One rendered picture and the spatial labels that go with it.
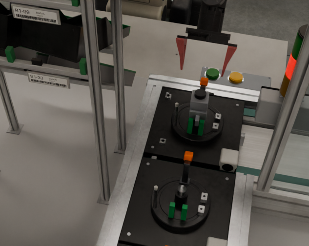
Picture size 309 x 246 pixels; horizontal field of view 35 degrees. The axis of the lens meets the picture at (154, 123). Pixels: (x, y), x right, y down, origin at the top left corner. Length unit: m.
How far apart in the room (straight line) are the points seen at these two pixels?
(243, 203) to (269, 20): 2.27
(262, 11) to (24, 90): 2.16
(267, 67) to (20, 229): 0.95
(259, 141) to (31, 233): 0.65
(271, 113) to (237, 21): 2.27
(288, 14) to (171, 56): 1.86
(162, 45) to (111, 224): 0.77
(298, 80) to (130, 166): 0.51
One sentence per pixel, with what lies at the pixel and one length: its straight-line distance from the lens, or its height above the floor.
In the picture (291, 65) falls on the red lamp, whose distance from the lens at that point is 0.98.
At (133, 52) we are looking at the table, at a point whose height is 0.86.
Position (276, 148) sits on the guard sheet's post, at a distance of 1.12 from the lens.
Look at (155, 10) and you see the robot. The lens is 1.98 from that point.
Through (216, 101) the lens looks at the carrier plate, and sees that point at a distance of 1.39.
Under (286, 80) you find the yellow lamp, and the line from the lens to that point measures 1.00.
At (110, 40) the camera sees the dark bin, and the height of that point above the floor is 1.25.
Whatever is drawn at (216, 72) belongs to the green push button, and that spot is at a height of 0.97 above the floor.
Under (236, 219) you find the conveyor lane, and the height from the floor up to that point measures 0.96.
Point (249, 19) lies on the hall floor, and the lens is 3.33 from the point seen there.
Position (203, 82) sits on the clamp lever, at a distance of 1.30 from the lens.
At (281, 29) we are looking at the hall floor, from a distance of 3.31.
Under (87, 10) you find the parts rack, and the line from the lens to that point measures 0.86.
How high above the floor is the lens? 1.97
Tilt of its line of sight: 49 degrees down
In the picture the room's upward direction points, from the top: 2 degrees clockwise
